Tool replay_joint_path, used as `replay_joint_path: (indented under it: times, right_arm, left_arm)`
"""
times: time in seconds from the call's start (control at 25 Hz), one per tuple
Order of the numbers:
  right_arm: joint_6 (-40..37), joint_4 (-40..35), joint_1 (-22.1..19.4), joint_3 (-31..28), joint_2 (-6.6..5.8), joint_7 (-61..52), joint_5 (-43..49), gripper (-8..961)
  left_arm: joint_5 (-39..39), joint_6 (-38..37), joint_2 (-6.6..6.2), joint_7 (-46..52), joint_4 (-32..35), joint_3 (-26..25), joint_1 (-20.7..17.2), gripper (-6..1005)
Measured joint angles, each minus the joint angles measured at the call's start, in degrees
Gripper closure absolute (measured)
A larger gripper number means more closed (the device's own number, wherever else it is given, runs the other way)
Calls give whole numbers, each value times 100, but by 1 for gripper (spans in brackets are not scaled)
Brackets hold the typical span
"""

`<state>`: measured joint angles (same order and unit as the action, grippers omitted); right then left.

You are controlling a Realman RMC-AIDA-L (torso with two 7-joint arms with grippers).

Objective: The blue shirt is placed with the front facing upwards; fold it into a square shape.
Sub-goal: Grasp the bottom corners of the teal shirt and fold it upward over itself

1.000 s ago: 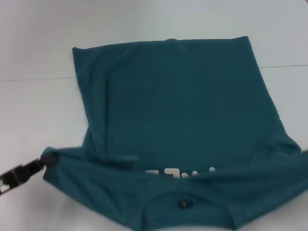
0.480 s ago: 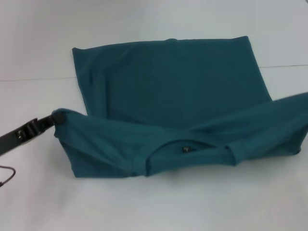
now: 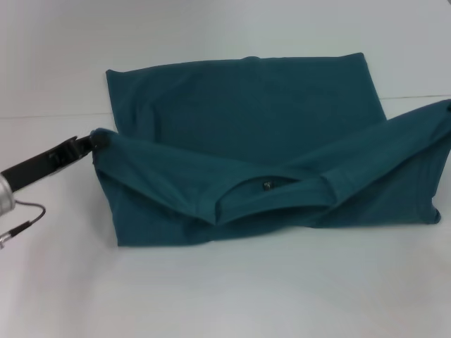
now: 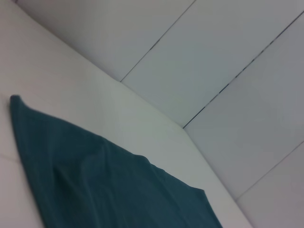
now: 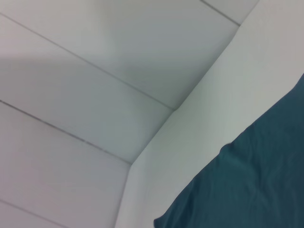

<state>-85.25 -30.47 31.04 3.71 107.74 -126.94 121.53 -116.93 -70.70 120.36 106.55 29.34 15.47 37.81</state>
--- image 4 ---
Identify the teal t-shirt with FREE print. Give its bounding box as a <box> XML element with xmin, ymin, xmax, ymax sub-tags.
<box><xmin>9</xmin><ymin>94</ymin><xmax>224</xmax><ymax>228</ymax></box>

